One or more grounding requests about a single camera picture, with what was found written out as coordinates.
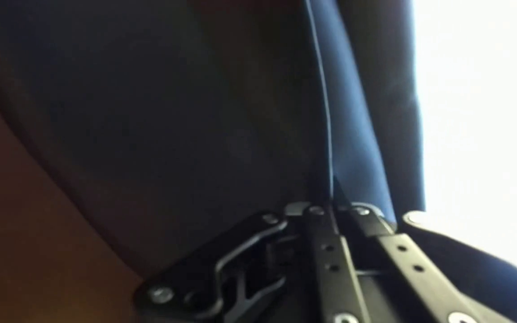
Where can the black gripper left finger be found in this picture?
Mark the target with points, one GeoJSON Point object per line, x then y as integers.
{"type": "Point", "coordinates": [253, 270]}

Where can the dark navy curtain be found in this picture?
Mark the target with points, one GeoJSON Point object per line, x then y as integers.
{"type": "Point", "coordinates": [181, 108]}

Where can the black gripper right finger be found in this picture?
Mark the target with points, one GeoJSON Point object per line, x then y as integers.
{"type": "Point", "coordinates": [427, 270]}

